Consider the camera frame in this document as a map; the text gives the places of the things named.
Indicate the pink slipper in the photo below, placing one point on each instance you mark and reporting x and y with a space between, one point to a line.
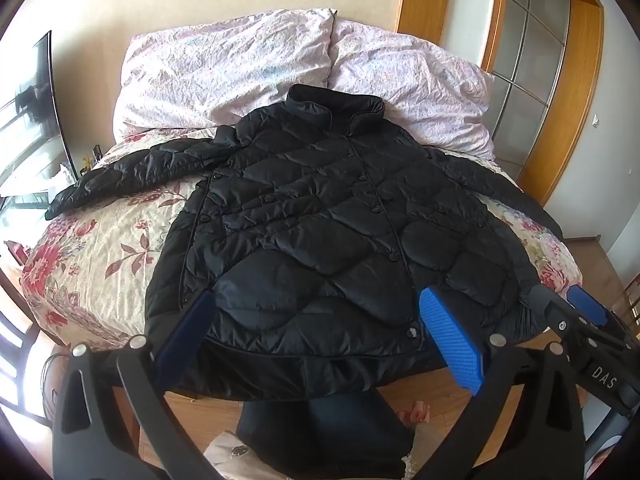
415 412

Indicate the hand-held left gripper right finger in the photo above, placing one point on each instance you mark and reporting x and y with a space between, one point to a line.
450 330

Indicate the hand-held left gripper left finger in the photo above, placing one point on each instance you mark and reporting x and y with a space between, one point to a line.
190 325

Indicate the black flat screen television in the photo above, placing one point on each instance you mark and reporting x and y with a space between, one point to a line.
35 110

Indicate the black quilted jacket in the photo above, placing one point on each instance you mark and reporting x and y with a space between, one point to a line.
310 220

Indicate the pale pink patterned pillow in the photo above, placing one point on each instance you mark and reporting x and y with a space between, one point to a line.
420 85
225 70

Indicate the wooden door frame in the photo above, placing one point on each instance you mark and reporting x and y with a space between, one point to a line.
565 110

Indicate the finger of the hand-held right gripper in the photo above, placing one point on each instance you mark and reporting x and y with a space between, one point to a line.
545 306
590 306

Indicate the person's legs in jeans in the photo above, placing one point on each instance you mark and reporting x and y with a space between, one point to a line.
325 435

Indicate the round electric fan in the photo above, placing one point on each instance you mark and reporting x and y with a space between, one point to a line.
55 385

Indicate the floral bed sheet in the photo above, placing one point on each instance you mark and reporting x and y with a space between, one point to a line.
105 250

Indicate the glass panel door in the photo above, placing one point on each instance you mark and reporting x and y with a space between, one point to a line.
530 50

